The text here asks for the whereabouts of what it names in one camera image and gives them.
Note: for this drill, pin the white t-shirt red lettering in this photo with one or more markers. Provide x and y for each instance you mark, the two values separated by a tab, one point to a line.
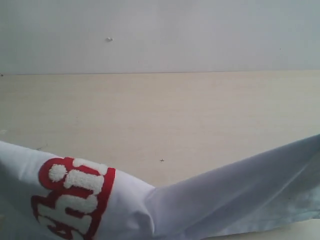
47	197

